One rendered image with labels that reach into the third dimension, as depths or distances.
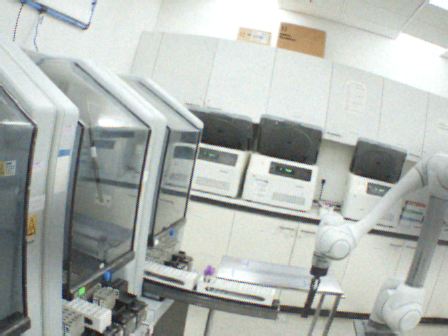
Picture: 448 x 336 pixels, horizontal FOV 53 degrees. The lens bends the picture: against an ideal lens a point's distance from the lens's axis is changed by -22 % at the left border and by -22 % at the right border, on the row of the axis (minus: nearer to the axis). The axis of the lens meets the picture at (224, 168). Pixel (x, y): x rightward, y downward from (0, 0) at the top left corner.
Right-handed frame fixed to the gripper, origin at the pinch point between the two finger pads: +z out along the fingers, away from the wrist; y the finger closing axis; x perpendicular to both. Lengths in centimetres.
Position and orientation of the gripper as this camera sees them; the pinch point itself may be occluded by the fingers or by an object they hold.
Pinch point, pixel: (306, 310)
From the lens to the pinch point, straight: 214.2
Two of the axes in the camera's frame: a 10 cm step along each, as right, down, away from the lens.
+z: -1.9, 9.8, 0.8
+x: 9.7, 2.0, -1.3
